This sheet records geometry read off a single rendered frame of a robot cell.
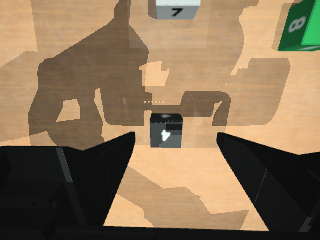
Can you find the green block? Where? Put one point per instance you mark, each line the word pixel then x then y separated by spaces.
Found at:
pixel 302 27

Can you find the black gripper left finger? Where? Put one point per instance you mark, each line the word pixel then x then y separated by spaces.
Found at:
pixel 91 177

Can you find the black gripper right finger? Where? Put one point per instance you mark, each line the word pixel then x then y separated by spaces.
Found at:
pixel 283 187

